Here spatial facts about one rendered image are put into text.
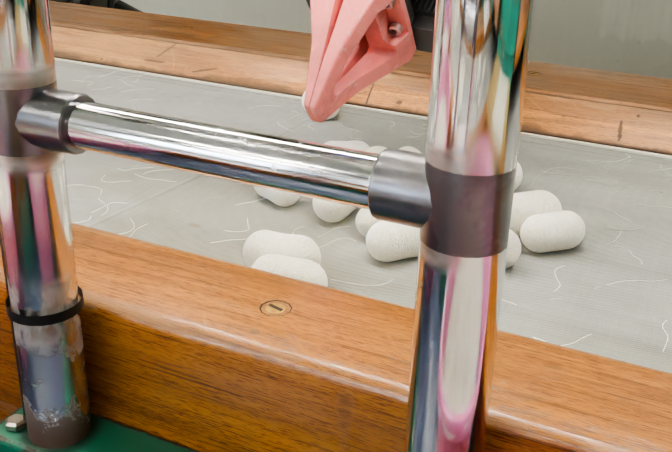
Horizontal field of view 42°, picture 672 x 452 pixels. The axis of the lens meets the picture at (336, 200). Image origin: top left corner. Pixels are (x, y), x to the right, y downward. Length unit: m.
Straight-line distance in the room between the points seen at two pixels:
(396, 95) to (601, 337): 0.32
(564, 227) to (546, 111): 0.20
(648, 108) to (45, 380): 0.43
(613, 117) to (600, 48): 1.94
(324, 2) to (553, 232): 0.16
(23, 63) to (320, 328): 0.13
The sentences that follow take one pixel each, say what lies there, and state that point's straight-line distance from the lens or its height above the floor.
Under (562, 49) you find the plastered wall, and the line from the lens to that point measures 2.57.
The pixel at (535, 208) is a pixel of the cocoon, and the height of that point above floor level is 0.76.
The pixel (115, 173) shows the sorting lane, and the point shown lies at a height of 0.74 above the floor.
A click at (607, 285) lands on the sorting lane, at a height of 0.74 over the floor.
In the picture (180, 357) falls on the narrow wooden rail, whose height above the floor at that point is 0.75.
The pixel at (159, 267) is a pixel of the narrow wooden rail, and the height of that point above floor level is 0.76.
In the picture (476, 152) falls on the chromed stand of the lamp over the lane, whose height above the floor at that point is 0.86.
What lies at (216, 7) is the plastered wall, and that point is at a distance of 2.95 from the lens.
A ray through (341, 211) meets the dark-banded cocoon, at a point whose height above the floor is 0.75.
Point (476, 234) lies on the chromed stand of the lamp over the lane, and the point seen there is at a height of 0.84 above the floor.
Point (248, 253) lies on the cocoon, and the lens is 0.39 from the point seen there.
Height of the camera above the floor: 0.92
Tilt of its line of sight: 23 degrees down
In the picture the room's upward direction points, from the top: 2 degrees clockwise
